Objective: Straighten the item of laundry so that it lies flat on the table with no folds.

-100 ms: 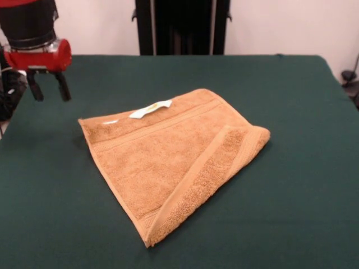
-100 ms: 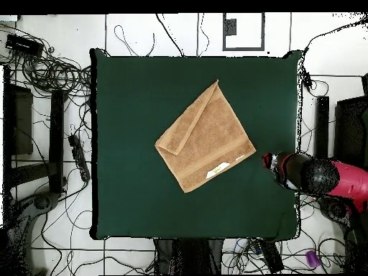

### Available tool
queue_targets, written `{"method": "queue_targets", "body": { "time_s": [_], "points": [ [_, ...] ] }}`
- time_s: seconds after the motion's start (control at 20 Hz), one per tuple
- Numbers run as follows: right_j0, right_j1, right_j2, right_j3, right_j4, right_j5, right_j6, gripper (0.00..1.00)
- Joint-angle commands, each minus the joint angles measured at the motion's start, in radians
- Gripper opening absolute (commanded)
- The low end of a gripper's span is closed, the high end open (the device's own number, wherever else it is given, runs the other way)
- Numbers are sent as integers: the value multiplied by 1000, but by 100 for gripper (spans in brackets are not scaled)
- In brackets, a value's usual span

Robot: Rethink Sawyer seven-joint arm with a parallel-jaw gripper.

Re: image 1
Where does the dark cable clump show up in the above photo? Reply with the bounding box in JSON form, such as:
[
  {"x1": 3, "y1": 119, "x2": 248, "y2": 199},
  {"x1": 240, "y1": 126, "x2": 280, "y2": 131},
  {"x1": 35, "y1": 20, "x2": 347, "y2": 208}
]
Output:
[{"x1": 340, "y1": 69, "x2": 359, "y2": 110}]

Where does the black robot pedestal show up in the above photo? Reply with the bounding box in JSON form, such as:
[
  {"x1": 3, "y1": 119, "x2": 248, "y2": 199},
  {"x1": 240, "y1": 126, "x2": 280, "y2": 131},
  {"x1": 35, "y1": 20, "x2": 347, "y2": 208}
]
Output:
[{"x1": 131, "y1": 0, "x2": 233, "y2": 56}]

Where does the tan terry towel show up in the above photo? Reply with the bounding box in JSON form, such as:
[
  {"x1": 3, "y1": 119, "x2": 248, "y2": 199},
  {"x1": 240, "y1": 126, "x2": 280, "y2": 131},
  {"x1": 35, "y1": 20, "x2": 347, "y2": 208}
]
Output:
[{"x1": 77, "y1": 88, "x2": 271, "y2": 249}]

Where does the black and white cable bundle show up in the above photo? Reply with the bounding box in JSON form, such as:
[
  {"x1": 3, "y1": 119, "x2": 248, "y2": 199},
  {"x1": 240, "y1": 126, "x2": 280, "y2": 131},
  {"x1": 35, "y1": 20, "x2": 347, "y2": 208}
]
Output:
[{"x1": 0, "y1": 50, "x2": 29, "y2": 121}]

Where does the dark green table cloth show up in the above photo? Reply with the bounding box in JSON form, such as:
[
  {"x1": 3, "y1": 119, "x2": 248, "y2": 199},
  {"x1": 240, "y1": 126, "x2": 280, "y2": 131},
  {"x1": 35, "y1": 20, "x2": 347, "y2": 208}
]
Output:
[{"x1": 0, "y1": 54, "x2": 359, "y2": 269}]

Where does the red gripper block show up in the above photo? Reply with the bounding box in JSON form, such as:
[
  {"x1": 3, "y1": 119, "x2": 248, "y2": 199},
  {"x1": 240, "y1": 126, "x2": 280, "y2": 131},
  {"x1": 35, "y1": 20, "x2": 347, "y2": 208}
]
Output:
[{"x1": 3, "y1": 38, "x2": 72, "y2": 102}]

